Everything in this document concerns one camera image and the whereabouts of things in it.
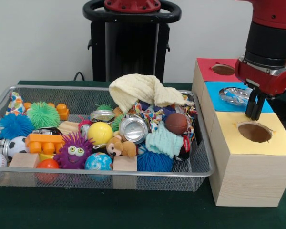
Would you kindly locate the smooth yellow ball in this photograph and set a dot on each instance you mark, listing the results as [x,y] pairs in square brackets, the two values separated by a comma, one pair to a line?
[100,133]

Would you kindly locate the wooden box with three holes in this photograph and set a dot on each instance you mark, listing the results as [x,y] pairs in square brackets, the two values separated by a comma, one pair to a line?
[248,179]

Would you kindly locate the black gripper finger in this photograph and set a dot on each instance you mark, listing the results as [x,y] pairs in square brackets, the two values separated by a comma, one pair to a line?
[258,107]
[250,102]

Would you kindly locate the crushed clear plastic bottle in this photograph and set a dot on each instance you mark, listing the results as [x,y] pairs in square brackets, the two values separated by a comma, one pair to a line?
[233,95]

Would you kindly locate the blue spiky rubber ball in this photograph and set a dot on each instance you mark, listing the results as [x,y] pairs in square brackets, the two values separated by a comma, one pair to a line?
[14,124]

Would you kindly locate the red orange ball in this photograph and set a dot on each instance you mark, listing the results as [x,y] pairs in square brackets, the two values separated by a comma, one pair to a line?
[48,165]

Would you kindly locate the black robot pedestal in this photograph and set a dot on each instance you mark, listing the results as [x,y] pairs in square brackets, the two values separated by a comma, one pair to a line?
[131,47]

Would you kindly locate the shallow silver mesh bin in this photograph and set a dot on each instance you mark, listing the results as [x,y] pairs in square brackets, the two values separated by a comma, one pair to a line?
[157,183]

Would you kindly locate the orange toy building brick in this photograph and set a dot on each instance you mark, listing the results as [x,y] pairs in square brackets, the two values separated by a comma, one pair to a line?
[44,140]

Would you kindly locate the green spiky ball with eyes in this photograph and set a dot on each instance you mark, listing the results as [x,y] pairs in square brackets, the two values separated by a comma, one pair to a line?
[43,114]

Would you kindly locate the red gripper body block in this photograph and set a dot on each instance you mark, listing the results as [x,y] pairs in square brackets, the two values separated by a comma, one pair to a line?
[271,83]

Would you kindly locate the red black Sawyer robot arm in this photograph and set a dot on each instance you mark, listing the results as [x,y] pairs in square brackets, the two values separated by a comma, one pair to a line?
[271,35]

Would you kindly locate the brown toy football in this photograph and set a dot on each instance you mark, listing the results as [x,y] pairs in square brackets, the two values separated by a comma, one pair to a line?
[176,123]

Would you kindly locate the cream knitted cloth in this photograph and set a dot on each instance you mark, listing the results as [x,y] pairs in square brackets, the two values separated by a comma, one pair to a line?
[138,88]

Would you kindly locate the dark green table cloth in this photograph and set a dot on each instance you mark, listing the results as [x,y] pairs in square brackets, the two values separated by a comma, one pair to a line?
[109,210]

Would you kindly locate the blue white patterned ball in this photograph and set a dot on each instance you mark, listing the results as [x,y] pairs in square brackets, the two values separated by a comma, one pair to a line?
[99,162]

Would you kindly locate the purple spiky ball with eyes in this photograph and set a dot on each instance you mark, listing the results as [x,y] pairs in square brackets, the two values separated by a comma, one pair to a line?
[71,155]

